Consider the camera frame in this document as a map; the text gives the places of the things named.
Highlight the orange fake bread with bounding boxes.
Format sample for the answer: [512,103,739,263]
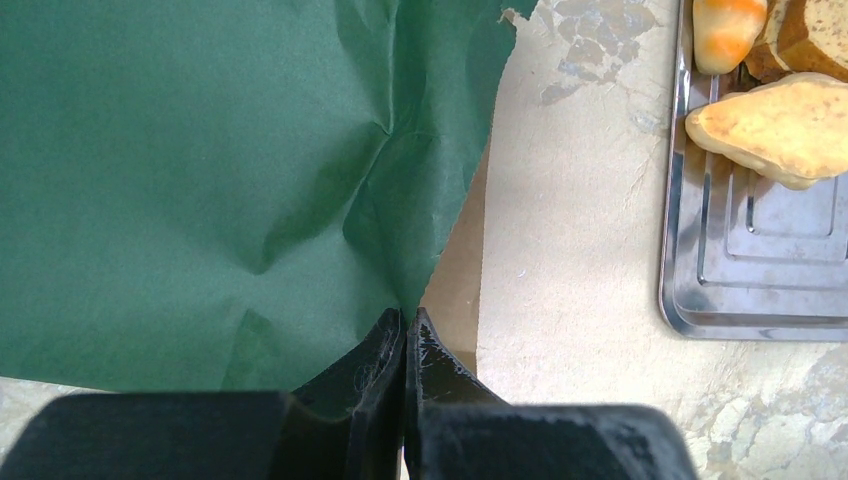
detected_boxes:
[692,0,768,75]

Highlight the seeded fake bread slice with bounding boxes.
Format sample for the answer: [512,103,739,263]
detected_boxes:
[745,0,847,83]

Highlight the triangular orange fake pastry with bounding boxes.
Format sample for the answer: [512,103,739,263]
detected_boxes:
[685,73,847,190]

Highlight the silver metal tray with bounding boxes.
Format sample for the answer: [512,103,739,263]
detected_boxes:
[659,1,847,342]

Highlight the green brown paper bag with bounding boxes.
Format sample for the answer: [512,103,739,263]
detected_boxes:
[1,1,534,391]

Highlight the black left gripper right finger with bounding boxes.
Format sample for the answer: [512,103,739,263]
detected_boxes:
[404,309,697,479]

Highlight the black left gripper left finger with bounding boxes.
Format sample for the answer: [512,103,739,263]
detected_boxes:
[1,309,406,479]

